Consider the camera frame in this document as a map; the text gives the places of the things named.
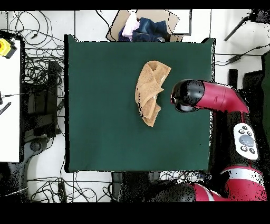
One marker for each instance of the black equipment stand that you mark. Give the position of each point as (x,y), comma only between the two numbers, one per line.
(52,84)

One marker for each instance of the brown cardboard box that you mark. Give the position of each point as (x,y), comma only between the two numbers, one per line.
(157,14)

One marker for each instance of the black upright bar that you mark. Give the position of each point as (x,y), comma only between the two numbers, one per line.
(233,77)

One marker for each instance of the pink garment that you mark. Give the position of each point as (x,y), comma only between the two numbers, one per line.
(130,25)

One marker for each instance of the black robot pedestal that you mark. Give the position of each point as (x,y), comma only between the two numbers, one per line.
(117,181)

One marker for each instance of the white desk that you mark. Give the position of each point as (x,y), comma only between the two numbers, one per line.
(9,131)

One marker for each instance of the blue denim jeans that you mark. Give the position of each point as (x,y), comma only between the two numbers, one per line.
(151,29)

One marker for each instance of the black tripod leg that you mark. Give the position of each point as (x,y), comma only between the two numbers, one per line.
(261,15)

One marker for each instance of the yellow emergency stop button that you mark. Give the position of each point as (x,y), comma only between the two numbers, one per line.
(4,47)

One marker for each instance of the black power strip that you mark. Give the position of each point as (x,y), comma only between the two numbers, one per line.
(62,192)

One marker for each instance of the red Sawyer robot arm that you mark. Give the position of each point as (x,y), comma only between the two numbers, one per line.
(221,97)

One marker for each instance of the dark green table cloth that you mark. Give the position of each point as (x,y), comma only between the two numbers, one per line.
(101,137)

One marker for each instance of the orange terry towel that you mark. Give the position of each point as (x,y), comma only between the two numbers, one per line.
(149,88)

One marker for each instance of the grey round stand base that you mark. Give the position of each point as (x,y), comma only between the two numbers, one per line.
(35,145)

